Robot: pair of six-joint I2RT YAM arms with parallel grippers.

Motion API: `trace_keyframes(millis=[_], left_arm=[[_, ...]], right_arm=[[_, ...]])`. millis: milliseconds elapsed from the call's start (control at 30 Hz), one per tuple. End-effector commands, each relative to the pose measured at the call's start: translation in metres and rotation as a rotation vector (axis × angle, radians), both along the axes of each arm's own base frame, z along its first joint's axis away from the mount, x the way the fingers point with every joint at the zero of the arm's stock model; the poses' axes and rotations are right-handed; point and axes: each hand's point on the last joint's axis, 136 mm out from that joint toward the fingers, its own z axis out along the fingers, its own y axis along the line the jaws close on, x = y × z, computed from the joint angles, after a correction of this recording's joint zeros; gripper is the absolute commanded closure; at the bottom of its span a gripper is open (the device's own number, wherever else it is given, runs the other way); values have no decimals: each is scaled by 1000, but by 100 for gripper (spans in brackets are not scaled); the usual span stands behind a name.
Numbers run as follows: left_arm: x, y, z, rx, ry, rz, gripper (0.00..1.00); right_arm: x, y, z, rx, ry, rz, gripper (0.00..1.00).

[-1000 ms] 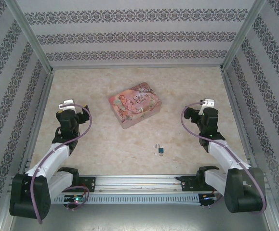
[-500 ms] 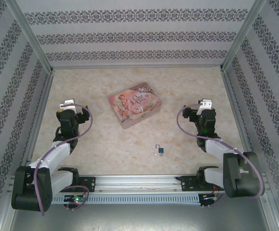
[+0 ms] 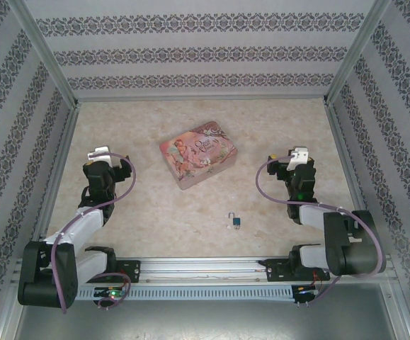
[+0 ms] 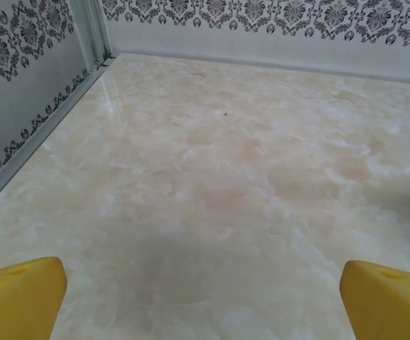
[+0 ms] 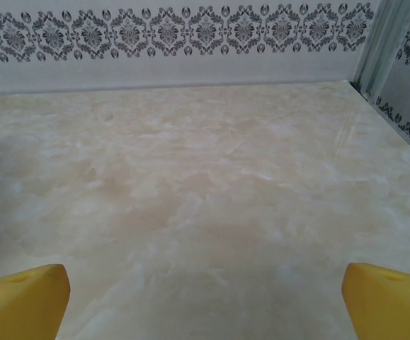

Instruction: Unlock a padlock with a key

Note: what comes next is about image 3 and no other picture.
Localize small blue padlock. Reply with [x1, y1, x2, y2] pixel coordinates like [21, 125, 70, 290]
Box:
[225, 210, 242, 228]

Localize pink illustrated tin box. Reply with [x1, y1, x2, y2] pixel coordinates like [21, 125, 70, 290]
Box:
[159, 120, 239, 192]

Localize right circuit board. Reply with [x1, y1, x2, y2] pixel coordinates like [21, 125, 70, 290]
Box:
[295, 285, 319, 297]

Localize left circuit board green light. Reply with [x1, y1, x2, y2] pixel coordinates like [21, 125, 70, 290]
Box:
[93, 287, 126, 299]

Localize grey metal sheet panel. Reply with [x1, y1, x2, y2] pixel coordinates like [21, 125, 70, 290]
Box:
[13, 299, 397, 340]

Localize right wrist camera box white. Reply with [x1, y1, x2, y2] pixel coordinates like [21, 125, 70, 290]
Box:
[285, 146, 312, 173]

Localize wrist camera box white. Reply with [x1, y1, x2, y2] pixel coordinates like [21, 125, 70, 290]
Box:
[86, 145, 115, 166]
[285, 146, 312, 173]

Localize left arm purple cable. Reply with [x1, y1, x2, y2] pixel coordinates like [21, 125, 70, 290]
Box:
[50, 152, 137, 315]

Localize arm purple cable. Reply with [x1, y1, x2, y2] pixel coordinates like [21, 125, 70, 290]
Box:
[50, 152, 137, 315]
[255, 152, 386, 305]

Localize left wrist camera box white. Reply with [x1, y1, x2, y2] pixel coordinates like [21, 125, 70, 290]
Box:
[86, 145, 115, 166]

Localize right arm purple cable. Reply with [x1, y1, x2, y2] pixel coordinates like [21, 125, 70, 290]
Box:
[255, 152, 386, 305]

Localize aluminium side rail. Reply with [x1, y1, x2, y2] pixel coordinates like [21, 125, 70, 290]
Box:
[323, 102, 382, 256]
[30, 106, 81, 249]

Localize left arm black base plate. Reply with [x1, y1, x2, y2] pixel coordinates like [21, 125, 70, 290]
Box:
[84, 260, 142, 284]

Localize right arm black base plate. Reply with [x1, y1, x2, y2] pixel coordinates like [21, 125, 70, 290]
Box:
[257, 258, 331, 283]

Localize aluminium frame post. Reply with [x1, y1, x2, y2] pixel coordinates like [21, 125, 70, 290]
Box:
[323, 0, 393, 106]
[8, 0, 80, 109]

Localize aluminium mounting rail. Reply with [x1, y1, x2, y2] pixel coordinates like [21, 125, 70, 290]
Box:
[11, 256, 399, 286]

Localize grey slotted cable duct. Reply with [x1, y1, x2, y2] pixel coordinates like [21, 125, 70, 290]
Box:
[75, 285, 295, 302]

